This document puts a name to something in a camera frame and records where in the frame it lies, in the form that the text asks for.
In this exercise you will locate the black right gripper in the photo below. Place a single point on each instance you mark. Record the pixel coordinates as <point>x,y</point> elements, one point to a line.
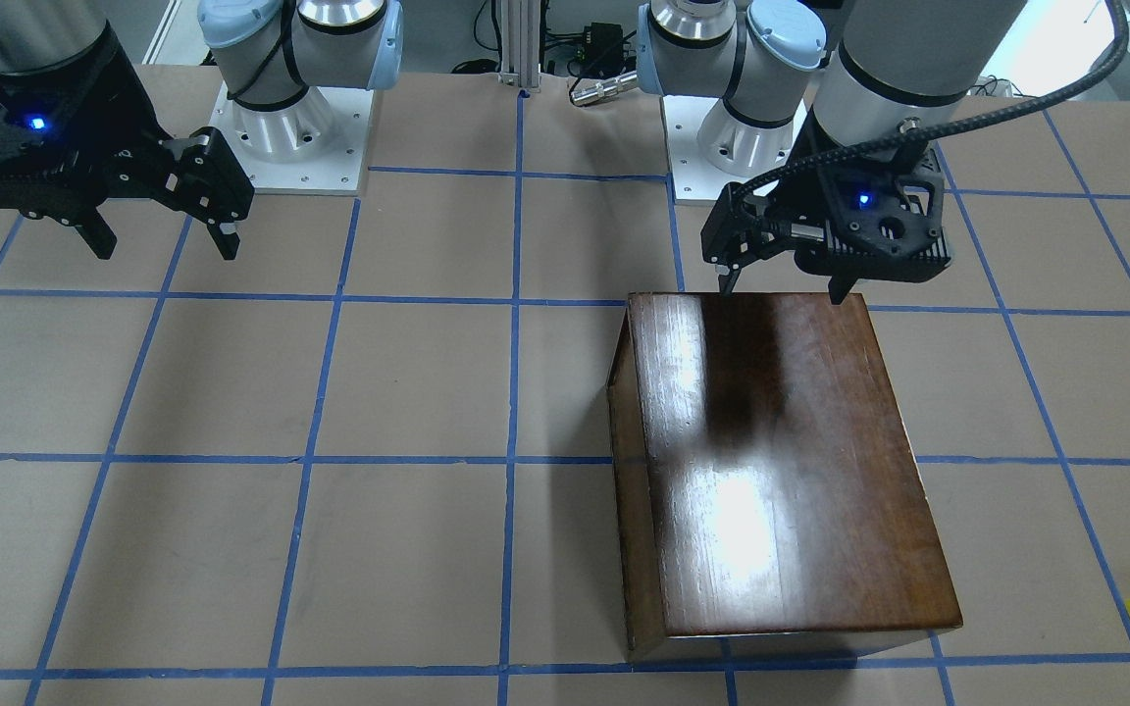
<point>120,126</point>

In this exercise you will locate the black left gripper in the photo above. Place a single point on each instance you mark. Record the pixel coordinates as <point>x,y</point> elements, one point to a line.
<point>734,227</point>

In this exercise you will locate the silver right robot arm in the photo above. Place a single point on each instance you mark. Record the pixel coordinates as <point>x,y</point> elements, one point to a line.
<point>269,52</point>

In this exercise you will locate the aluminium extrusion post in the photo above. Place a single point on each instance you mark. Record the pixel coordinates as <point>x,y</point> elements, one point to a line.
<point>520,26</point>

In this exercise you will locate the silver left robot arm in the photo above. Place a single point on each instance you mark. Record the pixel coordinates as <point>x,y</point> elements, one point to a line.
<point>818,116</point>

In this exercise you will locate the black power adapter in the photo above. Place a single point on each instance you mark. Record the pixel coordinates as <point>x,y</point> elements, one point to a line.
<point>598,40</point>

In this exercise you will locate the metal cylinder connector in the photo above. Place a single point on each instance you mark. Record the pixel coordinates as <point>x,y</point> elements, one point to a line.
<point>604,89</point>

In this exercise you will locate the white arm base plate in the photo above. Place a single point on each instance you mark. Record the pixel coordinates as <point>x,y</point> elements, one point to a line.
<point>708,147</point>
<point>316,147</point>

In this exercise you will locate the dark wooden cabinet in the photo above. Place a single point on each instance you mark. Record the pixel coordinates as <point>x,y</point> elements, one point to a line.
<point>765,486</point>

